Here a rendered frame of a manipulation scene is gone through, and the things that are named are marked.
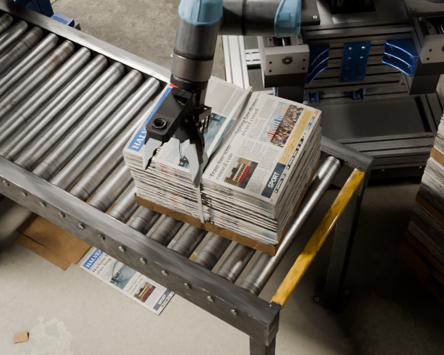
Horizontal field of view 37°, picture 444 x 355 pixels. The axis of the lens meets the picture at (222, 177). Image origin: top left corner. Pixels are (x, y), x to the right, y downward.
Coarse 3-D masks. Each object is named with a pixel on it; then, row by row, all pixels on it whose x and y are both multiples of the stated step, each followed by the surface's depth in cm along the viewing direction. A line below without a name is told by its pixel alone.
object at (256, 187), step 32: (256, 128) 149; (288, 128) 148; (320, 128) 156; (224, 160) 144; (256, 160) 144; (288, 160) 143; (224, 192) 142; (256, 192) 139; (288, 192) 145; (224, 224) 154; (256, 224) 147
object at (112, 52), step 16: (0, 0) 217; (0, 16) 218; (16, 16) 212; (32, 16) 211; (48, 32) 208; (64, 32) 206; (80, 32) 206; (96, 48) 201; (112, 48) 201; (128, 64) 196; (144, 64) 196; (144, 80) 197; (160, 80) 192; (336, 144) 175; (320, 160) 177; (352, 160) 172; (368, 160) 171; (336, 176) 178; (368, 176) 176
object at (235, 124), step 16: (240, 96) 156; (256, 96) 155; (224, 112) 153; (240, 112) 153; (208, 144) 147; (224, 144) 147; (208, 160) 145; (208, 176) 142; (192, 192) 149; (208, 192) 146; (192, 208) 156; (208, 208) 152
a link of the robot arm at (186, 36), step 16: (192, 0) 112; (208, 0) 113; (192, 16) 113; (208, 16) 113; (176, 32) 117; (192, 32) 114; (208, 32) 115; (176, 48) 117; (192, 48) 115; (208, 48) 116
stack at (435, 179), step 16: (432, 160) 196; (432, 176) 199; (432, 192) 204; (416, 208) 217; (416, 224) 222; (432, 224) 214; (432, 240) 218; (400, 256) 241; (416, 256) 232; (416, 272) 238; (432, 272) 228; (432, 288) 234
